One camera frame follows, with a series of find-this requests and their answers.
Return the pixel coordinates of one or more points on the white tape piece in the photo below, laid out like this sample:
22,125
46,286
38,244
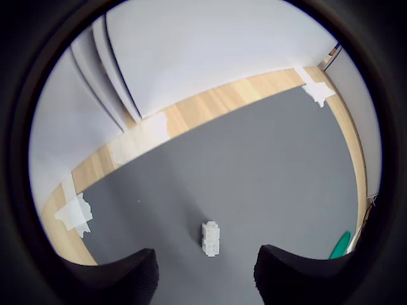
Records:
74,213
318,90

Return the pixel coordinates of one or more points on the white partition panel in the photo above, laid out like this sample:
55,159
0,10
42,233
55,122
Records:
63,127
206,47
359,111

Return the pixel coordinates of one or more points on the round green lid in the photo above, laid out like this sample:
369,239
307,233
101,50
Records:
340,246

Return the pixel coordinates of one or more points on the small white plastic terminal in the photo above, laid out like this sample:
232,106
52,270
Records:
211,239

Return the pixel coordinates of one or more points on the dark grey mat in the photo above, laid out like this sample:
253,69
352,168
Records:
238,174

